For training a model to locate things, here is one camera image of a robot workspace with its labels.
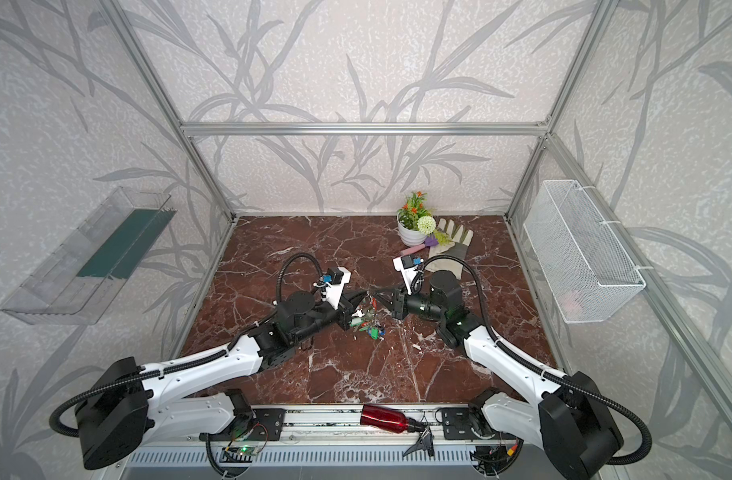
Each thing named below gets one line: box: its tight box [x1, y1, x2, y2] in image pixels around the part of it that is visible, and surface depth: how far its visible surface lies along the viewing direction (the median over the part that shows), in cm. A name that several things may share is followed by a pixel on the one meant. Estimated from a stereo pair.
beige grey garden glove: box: [425, 218, 473, 280], surface depth 113 cm
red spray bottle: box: [360, 404, 425, 433], surface depth 73 cm
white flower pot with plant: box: [396, 191, 451, 247], surface depth 104 cm
